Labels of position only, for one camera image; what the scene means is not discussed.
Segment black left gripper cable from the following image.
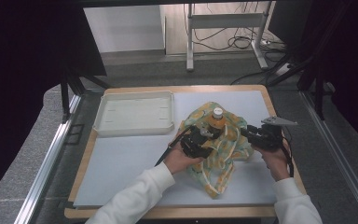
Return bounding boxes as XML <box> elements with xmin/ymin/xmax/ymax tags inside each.
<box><xmin>154</xmin><ymin>125</ymin><xmax>194</xmax><ymax>168</ymax></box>

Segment wooden-edged white board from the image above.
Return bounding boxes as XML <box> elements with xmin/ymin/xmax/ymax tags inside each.
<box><xmin>73</xmin><ymin>90</ymin><xmax>278</xmax><ymax>209</ymax></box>

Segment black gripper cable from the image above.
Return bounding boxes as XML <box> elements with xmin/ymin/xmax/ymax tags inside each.
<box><xmin>280</xmin><ymin>126</ymin><xmax>296</xmax><ymax>179</ymax></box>
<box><xmin>154</xmin><ymin>125</ymin><xmax>194</xmax><ymax>168</ymax></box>

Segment black floor cables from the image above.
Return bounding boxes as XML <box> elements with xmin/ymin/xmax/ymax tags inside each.
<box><xmin>191</xmin><ymin>3</ymin><xmax>288</xmax><ymax>63</ymax></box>

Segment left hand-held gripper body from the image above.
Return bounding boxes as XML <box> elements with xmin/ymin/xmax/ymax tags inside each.
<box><xmin>180</xmin><ymin>123</ymin><xmax>218</xmax><ymax>159</ymax></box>

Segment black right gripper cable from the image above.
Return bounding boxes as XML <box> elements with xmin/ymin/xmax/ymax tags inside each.
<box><xmin>280</xmin><ymin>126</ymin><xmax>296</xmax><ymax>179</ymax></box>

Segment white wall panel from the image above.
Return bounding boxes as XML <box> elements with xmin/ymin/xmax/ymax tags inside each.
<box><xmin>83</xmin><ymin>5</ymin><xmax>166</xmax><ymax>54</ymax></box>

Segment white plastic tray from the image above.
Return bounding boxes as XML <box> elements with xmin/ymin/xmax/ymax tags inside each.
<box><xmin>91</xmin><ymin>90</ymin><xmax>176</xmax><ymax>138</ymax></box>

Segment black tripod stand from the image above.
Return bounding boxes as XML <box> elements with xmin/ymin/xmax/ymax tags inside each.
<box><xmin>60</xmin><ymin>68</ymin><xmax>110</xmax><ymax>123</ymax></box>
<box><xmin>266</xmin><ymin>46</ymin><xmax>328</xmax><ymax>121</ymax></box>

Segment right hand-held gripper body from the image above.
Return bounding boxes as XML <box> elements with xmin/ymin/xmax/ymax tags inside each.
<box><xmin>248</xmin><ymin>115</ymin><xmax>299</xmax><ymax>153</ymax></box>

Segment person's right hand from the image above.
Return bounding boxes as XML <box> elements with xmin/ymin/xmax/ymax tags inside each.
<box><xmin>253</xmin><ymin>140</ymin><xmax>294</xmax><ymax>183</ymax></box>

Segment aluminium rail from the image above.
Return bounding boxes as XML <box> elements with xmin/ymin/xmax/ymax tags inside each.
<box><xmin>13</xmin><ymin>93</ymin><xmax>84</xmax><ymax>224</ymax></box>
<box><xmin>298</xmin><ymin>89</ymin><xmax>358</xmax><ymax>224</ymax></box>

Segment orange bottle with white cap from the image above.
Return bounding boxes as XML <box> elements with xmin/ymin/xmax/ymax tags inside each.
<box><xmin>205</xmin><ymin>106</ymin><xmax>227</xmax><ymax>134</ymax></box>

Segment white power strip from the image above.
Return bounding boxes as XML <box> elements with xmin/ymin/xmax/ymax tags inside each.
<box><xmin>274</xmin><ymin>62</ymin><xmax>294</xmax><ymax>78</ymax></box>

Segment person's left hand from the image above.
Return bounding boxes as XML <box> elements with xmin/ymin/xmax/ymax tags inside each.
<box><xmin>162</xmin><ymin>140</ymin><xmax>207</xmax><ymax>175</ymax></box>

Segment dark curtain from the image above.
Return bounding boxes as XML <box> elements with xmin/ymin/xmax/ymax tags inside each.
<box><xmin>268</xmin><ymin>0</ymin><xmax>358</xmax><ymax>154</ymax></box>
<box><xmin>0</xmin><ymin>0</ymin><xmax>108</xmax><ymax>209</ymax></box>

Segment white metal desk frame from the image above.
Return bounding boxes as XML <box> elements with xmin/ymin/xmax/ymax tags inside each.
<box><xmin>185</xmin><ymin>1</ymin><xmax>276</xmax><ymax>73</ymax></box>

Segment lemon print cloth bag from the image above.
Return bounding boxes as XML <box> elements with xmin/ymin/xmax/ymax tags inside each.
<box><xmin>178</xmin><ymin>101</ymin><xmax>256</xmax><ymax>200</ymax></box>

